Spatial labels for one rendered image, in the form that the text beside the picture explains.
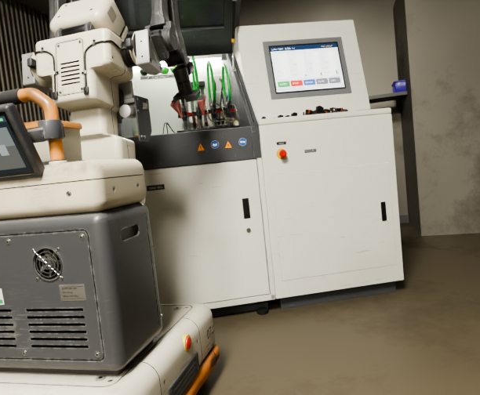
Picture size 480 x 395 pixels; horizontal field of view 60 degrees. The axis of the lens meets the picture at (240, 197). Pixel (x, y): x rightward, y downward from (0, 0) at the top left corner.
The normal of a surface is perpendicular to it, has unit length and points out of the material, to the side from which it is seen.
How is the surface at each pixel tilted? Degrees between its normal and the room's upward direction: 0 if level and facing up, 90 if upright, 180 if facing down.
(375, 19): 90
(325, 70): 76
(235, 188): 90
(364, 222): 90
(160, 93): 90
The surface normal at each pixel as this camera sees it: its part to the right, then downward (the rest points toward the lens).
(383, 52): -0.25, 0.10
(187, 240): 0.15, 0.06
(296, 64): 0.11, -0.18
